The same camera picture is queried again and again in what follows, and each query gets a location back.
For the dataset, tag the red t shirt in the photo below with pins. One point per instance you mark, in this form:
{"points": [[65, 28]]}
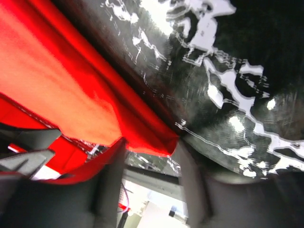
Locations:
{"points": [[47, 66]]}

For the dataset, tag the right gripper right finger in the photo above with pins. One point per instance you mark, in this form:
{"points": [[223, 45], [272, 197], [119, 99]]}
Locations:
{"points": [[219, 198]]}

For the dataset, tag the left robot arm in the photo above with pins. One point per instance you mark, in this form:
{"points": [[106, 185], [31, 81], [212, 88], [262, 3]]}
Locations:
{"points": [[25, 150]]}

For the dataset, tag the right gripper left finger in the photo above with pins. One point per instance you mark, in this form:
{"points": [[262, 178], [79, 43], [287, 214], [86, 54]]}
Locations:
{"points": [[86, 197]]}

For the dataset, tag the red plastic bin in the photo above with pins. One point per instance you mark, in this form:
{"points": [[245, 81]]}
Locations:
{"points": [[69, 153]]}

